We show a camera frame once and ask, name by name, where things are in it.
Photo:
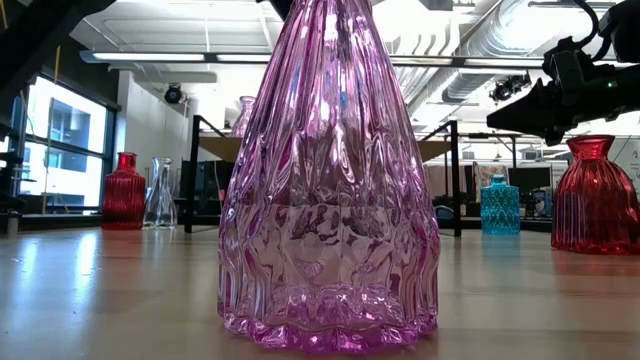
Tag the floral patterned panel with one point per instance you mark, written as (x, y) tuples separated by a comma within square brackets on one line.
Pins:
[(487, 167)]

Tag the large window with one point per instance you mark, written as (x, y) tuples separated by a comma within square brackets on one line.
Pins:
[(70, 150)]

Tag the round black ceiling spotlight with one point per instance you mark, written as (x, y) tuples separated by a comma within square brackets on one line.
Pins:
[(173, 94)]

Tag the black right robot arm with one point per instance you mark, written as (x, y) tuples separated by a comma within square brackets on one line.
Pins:
[(625, 25)]

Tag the black track spotlight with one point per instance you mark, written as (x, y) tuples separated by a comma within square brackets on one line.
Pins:
[(507, 89)]

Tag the red bell-shaped glass vase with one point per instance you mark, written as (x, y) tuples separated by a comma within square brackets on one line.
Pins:
[(595, 200)]

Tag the small pink glass vase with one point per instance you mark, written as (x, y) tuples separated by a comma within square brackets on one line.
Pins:
[(244, 120)]

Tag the red ribbed cylinder glass vase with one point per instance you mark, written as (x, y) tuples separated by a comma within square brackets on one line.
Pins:
[(124, 195)]

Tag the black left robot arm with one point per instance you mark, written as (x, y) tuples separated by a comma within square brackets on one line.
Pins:
[(30, 35)]

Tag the black background monitor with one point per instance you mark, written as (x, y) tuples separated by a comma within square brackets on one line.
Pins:
[(530, 179)]

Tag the teal diamond-pattern glass bottle vase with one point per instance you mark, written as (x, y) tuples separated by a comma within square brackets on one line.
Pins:
[(500, 210)]

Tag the long ceiling light strip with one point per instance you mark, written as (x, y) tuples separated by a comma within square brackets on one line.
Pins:
[(150, 56), (450, 61)]

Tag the black aluminium table frame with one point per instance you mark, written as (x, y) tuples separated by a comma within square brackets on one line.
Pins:
[(75, 221)]

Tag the tall faceted clear glass vase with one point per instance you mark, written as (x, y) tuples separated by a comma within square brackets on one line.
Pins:
[(160, 200)]

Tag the black background cabinet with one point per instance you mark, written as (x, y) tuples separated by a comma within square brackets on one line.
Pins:
[(210, 185)]

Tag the silver air duct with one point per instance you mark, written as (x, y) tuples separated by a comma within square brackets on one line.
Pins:
[(500, 30)]

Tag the pink cone-shaped glass vase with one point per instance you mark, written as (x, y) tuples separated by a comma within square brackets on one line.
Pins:
[(325, 225)]

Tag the wooden shelf with black frame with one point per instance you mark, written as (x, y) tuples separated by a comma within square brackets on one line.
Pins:
[(220, 147)]

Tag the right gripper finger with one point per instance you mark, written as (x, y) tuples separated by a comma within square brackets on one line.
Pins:
[(525, 112)]

